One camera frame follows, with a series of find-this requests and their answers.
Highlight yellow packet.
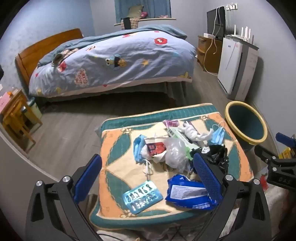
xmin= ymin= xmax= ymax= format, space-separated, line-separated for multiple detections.
xmin=279 ymin=148 xmax=293 ymax=159

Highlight grey-green plush cushion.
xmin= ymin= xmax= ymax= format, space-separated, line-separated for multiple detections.
xmin=127 ymin=5 xmax=145 ymax=19

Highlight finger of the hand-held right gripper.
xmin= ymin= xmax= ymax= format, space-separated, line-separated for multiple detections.
xmin=254 ymin=145 xmax=296 ymax=166
xmin=275 ymin=132 xmax=296 ymax=146

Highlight white face mask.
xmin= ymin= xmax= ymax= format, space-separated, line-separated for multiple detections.
xmin=140 ymin=151 xmax=167 ymax=176

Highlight wooden nightstand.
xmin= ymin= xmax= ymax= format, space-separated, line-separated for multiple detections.
xmin=0 ymin=89 xmax=43 ymax=153

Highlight black plastic bag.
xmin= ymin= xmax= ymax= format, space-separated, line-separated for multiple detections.
xmin=200 ymin=144 xmax=229 ymax=176

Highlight pale green container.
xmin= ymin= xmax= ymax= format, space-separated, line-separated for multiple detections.
xmin=26 ymin=97 xmax=42 ymax=118

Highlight white router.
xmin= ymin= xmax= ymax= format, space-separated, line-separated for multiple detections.
xmin=233 ymin=24 xmax=254 ymax=44

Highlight wooden bed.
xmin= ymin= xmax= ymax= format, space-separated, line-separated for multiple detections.
xmin=15 ymin=28 xmax=197 ymax=109

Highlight printed blue duvet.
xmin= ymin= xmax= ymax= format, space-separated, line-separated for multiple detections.
xmin=28 ymin=24 xmax=197 ymax=96

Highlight white air purifier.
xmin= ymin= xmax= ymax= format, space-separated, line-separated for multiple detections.
xmin=217 ymin=35 xmax=259 ymax=101

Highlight white cable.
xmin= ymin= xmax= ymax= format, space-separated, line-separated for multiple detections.
xmin=203 ymin=6 xmax=220 ymax=75

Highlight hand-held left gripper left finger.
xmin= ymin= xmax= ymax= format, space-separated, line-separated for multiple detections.
xmin=25 ymin=153 xmax=103 ymax=241

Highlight blue face mask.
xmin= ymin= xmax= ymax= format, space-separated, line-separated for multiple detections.
xmin=134 ymin=135 xmax=151 ymax=163
xmin=211 ymin=124 xmax=226 ymax=146

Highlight green and white box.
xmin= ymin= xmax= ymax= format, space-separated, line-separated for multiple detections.
xmin=167 ymin=126 xmax=201 ymax=160

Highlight blue blister tray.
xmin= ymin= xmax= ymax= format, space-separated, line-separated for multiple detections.
xmin=122 ymin=181 xmax=163 ymax=215

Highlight wooden cabinet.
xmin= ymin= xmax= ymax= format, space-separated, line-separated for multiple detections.
xmin=197 ymin=35 xmax=223 ymax=74

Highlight black monitor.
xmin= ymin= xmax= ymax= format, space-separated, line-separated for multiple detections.
xmin=206 ymin=6 xmax=226 ymax=37

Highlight clear plastic bag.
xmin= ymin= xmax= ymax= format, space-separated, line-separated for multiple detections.
xmin=163 ymin=137 xmax=189 ymax=173

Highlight window sill shelf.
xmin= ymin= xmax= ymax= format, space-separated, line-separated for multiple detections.
xmin=114 ymin=18 xmax=176 ymax=26

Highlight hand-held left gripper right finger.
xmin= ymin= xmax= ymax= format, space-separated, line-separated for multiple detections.
xmin=192 ymin=152 xmax=271 ymax=241

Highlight purple packet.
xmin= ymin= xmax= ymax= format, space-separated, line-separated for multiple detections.
xmin=162 ymin=119 xmax=178 ymax=128

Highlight white crumpled tissue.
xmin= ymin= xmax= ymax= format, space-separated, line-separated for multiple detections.
xmin=180 ymin=120 xmax=214 ymax=147

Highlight white paper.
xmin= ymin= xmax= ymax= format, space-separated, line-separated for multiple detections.
xmin=144 ymin=132 xmax=168 ymax=145

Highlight yellow-rimmed teal bin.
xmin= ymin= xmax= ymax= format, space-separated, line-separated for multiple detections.
xmin=225 ymin=101 xmax=268 ymax=152

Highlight patterned cushion table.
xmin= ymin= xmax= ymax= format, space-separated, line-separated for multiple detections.
xmin=89 ymin=103 xmax=255 ymax=226

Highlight blue curtain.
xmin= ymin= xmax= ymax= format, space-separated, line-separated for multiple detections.
xmin=114 ymin=0 xmax=171 ymax=24

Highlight blue wet wipes packet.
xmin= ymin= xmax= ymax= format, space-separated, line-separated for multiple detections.
xmin=165 ymin=174 xmax=220 ymax=211

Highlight red snack packet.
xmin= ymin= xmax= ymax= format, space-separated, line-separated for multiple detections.
xmin=146 ymin=142 xmax=167 ymax=160

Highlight checked bag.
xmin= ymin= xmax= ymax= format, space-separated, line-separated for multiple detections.
xmin=120 ymin=17 xmax=140 ymax=30

